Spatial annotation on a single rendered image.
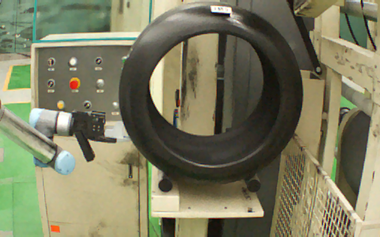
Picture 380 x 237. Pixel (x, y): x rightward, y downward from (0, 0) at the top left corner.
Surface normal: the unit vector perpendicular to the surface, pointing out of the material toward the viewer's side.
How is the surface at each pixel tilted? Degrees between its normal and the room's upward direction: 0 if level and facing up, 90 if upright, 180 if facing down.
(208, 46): 90
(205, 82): 90
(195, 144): 80
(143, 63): 85
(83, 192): 90
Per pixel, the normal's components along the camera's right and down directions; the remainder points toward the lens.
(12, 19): 0.31, 0.26
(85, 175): 0.06, 0.26
